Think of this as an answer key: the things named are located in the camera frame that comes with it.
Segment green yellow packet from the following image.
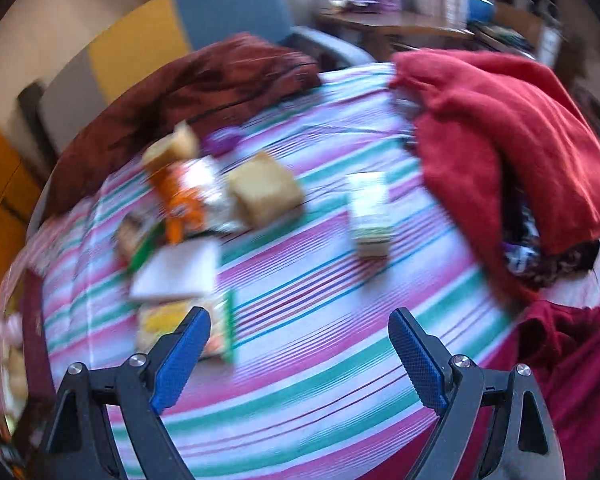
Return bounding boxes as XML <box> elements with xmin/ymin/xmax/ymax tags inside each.
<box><xmin>135</xmin><ymin>290</ymin><xmax>238</xmax><ymax>366</ymax></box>

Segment blue container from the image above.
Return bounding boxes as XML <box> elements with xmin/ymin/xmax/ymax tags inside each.
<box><xmin>466</xmin><ymin>0</ymin><xmax>497</xmax><ymax>23</ymax></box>

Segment dark patterned cloth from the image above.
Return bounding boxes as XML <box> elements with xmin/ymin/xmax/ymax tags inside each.
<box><xmin>500</xmin><ymin>180</ymin><xmax>600</xmax><ymax>291</ymax></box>

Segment cream printed box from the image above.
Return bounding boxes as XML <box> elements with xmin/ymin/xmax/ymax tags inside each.
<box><xmin>346</xmin><ymin>171</ymin><xmax>393</xmax><ymax>261</ymax></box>

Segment wooden desk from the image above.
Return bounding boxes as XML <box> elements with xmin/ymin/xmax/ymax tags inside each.
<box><xmin>312</xmin><ymin>7</ymin><xmax>536</xmax><ymax>68</ymax></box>

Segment red cloth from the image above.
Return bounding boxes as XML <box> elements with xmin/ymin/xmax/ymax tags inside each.
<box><xmin>387</xmin><ymin>49</ymin><xmax>600</xmax><ymax>306</ymax></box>

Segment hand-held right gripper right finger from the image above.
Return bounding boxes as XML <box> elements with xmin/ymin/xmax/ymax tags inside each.
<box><xmin>388</xmin><ymin>307</ymin><xmax>566</xmax><ymax>480</ymax></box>

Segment maroon quilt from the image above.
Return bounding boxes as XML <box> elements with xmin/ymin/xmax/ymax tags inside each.
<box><xmin>45</xmin><ymin>32</ymin><xmax>323</xmax><ymax>216</ymax></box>

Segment grey bed rail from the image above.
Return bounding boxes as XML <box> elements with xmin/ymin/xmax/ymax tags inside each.
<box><xmin>280</xmin><ymin>27</ymin><xmax>376</xmax><ymax>68</ymax></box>

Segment white beige box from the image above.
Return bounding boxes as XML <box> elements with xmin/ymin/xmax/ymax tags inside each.
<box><xmin>130</xmin><ymin>237</ymin><xmax>221</xmax><ymax>303</ymax></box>

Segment purple desk items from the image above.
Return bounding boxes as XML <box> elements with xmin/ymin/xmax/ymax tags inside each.
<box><xmin>352</xmin><ymin>0</ymin><xmax>401</xmax><ymax>13</ymax></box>

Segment purple packet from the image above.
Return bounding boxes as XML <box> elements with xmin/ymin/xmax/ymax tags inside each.
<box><xmin>202</xmin><ymin>127</ymin><xmax>243</xmax><ymax>157</ymax></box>

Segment large beige torn block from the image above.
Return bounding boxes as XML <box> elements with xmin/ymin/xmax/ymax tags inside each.
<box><xmin>227</xmin><ymin>152</ymin><xmax>306</xmax><ymax>228</ymax></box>

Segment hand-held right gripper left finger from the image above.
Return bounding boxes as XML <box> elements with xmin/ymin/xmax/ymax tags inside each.
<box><xmin>35</xmin><ymin>306</ymin><xmax>212</xmax><ymax>480</ymax></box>

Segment small beige block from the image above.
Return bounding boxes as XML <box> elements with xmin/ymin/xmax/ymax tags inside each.
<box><xmin>142</xmin><ymin>121</ymin><xmax>201</xmax><ymax>171</ymax></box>

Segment striped bedsheet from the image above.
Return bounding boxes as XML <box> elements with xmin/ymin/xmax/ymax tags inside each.
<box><xmin>0</xmin><ymin>62</ymin><xmax>526</xmax><ymax>480</ymax></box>

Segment brown green packet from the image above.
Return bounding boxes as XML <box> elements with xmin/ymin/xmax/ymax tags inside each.
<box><xmin>115</xmin><ymin>210</ymin><xmax>168</xmax><ymax>273</ymax></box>

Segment orange snack packet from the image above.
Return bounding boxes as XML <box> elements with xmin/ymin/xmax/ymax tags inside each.
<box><xmin>147</xmin><ymin>156</ymin><xmax>241</xmax><ymax>246</ymax></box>

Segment dark red clothing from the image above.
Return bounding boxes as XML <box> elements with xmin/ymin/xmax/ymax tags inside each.
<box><xmin>480</xmin><ymin>300</ymin><xmax>600</xmax><ymax>480</ymax></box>

